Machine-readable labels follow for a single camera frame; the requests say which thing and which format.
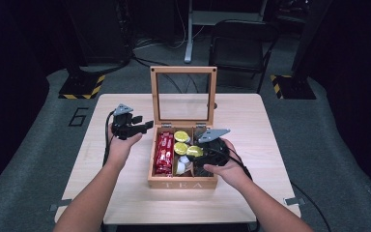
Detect black floor cables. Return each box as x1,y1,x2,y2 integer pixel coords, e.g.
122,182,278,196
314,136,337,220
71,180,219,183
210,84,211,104
130,52,201,95

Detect black folding chair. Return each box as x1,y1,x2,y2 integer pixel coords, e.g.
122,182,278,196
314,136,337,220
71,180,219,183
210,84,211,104
205,18,280,95

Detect black stand with striped base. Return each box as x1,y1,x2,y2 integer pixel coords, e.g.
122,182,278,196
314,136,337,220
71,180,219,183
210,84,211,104
58,0,106,101
270,0,334,101

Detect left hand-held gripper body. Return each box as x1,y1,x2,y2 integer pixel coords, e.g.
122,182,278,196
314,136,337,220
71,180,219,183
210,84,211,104
110,103,143,141

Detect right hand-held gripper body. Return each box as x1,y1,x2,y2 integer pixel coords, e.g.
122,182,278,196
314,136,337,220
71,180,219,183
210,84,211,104
196,129,232,167

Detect person's left hand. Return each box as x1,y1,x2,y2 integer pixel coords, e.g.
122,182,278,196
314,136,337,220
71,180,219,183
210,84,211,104
107,125,144,167

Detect wooden tea box glass lid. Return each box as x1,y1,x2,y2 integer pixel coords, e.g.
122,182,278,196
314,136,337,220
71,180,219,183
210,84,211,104
147,66,219,190

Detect hand-held gripper cable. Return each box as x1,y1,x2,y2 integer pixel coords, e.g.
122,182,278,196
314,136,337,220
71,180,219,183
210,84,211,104
217,147,254,182
101,110,116,168

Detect left hand-held gripper cable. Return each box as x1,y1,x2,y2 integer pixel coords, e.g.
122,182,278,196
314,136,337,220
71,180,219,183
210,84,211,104
101,110,116,168

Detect stack of red sachets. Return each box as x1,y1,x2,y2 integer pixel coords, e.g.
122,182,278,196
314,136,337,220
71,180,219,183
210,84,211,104
154,130,175,176

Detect right hand-held gripper cable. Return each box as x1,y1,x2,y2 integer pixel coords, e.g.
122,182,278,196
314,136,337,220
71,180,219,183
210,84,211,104
217,147,254,182

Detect person's right hand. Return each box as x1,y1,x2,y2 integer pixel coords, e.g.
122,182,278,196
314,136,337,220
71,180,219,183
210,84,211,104
203,138,252,191

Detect black cabinet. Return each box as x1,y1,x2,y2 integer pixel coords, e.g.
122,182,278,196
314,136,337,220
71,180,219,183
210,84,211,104
67,0,133,66

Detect grey tape strip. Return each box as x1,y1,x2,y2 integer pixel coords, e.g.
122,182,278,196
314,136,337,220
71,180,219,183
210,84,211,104
284,196,306,207
48,198,73,213

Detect white desk frame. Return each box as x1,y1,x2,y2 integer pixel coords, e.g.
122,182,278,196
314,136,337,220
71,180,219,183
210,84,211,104
184,0,269,64

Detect black cable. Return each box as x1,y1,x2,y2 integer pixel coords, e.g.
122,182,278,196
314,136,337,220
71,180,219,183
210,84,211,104
290,182,333,232

